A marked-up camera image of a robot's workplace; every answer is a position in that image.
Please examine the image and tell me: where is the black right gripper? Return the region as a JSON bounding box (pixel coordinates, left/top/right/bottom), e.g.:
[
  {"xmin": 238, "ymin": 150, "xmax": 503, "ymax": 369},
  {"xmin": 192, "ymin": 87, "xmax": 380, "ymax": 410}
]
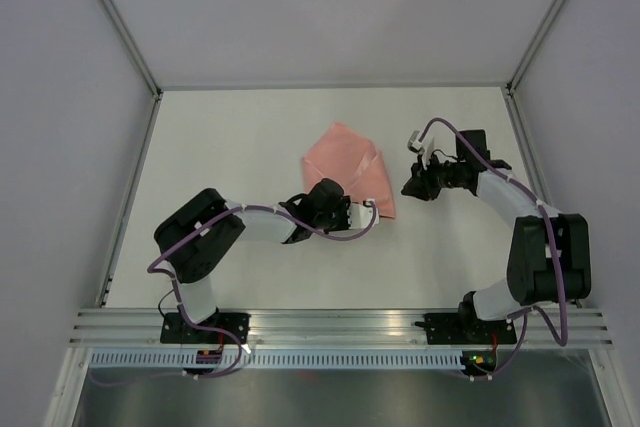
[{"xmin": 401, "ymin": 151, "xmax": 464, "ymax": 201}]

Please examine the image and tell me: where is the pink satin napkin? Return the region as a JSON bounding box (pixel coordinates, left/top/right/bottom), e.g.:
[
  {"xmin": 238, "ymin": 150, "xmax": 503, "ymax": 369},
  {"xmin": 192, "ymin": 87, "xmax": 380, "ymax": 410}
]
[{"xmin": 301, "ymin": 123, "xmax": 397, "ymax": 219}]

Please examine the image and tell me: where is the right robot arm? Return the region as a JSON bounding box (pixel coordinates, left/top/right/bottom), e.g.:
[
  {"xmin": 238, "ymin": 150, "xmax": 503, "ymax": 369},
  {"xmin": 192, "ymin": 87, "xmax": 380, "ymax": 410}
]
[{"xmin": 401, "ymin": 154, "xmax": 591, "ymax": 346}]

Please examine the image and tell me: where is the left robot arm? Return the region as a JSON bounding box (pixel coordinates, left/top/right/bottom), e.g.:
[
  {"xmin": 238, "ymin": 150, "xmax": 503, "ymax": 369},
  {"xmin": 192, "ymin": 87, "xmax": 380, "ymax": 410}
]
[{"xmin": 153, "ymin": 178, "xmax": 356, "ymax": 343}]

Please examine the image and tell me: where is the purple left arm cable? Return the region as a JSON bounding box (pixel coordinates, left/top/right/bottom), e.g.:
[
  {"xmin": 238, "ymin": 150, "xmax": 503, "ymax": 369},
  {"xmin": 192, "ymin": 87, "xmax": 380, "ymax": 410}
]
[{"xmin": 89, "ymin": 199, "xmax": 379, "ymax": 388}]

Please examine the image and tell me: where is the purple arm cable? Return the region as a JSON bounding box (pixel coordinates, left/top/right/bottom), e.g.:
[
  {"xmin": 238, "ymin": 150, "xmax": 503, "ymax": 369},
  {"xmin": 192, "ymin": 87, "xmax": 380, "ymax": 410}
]
[
  {"xmin": 419, "ymin": 118, "xmax": 571, "ymax": 383},
  {"xmin": 89, "ymin": 199, "xmax": 379, "ymax": 388}
]

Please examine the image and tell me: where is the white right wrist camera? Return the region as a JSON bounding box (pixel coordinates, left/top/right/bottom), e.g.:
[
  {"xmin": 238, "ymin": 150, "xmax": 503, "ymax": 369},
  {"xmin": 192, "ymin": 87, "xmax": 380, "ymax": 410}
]
[{"xmin": 407, "ymin": 130, "xmax": 435, "ymax": 165}]

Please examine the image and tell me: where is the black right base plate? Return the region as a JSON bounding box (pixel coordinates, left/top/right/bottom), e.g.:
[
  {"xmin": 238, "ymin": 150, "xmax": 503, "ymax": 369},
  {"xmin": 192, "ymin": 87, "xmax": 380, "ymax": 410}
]
[{"xmin": 413, "ymin": 312, "xmax": 517, "ymax": 346}]

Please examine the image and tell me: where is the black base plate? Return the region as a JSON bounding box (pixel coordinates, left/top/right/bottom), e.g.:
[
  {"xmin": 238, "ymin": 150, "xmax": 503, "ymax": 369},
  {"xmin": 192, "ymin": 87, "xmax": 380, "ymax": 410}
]
[
  {"xmin": 413, "ymin": 312, "xmax": 517, "ymax": 346},
  {"xmin": 160, "ymin": 311, "xmax": 250, "ymax": 345}
]

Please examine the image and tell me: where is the white slotted cable duct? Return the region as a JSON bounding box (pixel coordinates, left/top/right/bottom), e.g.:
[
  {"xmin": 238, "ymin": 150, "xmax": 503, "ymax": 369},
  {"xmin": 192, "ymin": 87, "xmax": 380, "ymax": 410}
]
[{"xmin": 90, "ymin": 348, "xmax": 463, "ymax": 370}]

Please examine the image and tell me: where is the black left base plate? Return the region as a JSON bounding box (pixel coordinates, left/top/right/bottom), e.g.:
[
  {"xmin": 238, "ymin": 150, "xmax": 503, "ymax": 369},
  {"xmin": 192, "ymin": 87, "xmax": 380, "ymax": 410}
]
[{"xmin": 160, "ymin": 311, "xmax": 250, "ymax": 345}]

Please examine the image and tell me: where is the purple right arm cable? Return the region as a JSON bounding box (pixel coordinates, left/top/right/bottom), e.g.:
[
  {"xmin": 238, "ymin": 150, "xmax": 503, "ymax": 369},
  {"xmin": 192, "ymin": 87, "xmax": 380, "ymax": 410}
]
[{"xmin": 419, "ymin": 118, "xmax": 571, "ymax": 383}]

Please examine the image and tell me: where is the aluminium front rail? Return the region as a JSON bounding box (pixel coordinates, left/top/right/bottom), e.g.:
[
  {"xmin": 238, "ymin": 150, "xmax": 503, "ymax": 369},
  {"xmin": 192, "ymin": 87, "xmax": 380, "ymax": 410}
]
[{"xmin": 67, "ymin": 307, "xmax": 614, "ymax": 351}]

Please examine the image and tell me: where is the right aluminium frame post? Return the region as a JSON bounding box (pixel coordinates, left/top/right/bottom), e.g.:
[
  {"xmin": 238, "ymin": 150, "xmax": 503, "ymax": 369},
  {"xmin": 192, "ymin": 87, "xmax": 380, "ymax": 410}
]
[{"xmin": 503, "ymin": 0, "xmax": 569, "ymax": 96}]

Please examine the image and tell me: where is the aluminium frame post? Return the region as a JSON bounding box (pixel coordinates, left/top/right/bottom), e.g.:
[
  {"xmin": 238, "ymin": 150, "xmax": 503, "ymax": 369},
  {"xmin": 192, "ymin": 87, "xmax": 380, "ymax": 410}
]
[
  {"xmin": 503, "ymin": 0, "xmax": 569, "ymax": 96},
  {"xmin": 69, "ymin": 0, "xmax": 164, "ymax": 101}
]

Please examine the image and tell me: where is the left aluminium frame post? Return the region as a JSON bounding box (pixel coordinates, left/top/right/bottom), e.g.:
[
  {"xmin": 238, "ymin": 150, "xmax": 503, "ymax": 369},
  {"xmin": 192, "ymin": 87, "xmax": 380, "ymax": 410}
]
[{"xmin": 69, "ymin": 0, "xmax": 164, "ymax": 101}]

